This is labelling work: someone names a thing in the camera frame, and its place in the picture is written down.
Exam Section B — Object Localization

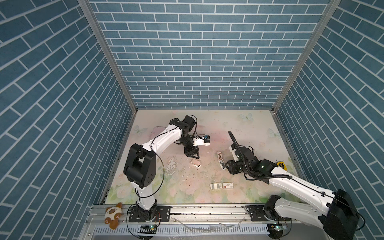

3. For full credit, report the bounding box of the pink white stapler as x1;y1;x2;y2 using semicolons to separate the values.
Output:
217;152;226;170

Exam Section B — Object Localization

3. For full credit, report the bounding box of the white staple box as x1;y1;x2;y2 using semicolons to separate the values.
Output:
222;183;234;190

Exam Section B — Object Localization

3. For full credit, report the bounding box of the staple box tray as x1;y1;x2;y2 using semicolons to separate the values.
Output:
210;183;223;190

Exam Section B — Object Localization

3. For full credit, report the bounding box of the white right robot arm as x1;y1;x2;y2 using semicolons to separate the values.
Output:
225;144;361;240

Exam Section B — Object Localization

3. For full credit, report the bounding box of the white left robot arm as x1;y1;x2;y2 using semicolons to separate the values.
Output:
123;115;200;222

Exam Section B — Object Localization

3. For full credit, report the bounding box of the pink phone case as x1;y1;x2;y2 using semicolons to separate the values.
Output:
149;126;166;140

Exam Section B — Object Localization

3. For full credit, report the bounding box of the yellow tape measure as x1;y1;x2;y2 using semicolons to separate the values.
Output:
276;162;288;171

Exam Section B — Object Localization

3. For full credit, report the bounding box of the brown white plush toy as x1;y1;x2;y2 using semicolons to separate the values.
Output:
104;203;123;230

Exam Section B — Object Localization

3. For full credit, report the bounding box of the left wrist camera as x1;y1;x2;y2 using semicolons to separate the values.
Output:
193;135;211;146

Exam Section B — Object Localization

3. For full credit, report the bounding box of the aluminium corner frame post left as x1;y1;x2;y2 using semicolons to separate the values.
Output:
78;0;138;115

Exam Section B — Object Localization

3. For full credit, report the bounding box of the aluminium corner frame post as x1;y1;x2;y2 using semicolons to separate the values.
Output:
78;0;138;115
271;0;341;115

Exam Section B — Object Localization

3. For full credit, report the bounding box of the aluminium corner frame post right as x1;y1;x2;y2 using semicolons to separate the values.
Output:
271;0;341;115

